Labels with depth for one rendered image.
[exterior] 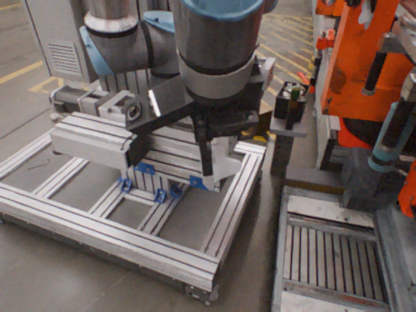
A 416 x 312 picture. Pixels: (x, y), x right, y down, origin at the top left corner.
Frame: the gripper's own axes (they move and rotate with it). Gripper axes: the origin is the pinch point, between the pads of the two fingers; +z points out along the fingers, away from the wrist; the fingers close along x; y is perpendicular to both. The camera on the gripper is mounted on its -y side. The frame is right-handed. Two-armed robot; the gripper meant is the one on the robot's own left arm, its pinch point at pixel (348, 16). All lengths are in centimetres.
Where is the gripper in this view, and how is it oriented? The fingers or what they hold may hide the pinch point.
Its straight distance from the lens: 119.3
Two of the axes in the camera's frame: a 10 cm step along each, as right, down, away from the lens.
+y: -7.5, 6.0, -2.6
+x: 6.6, 6.7, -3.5
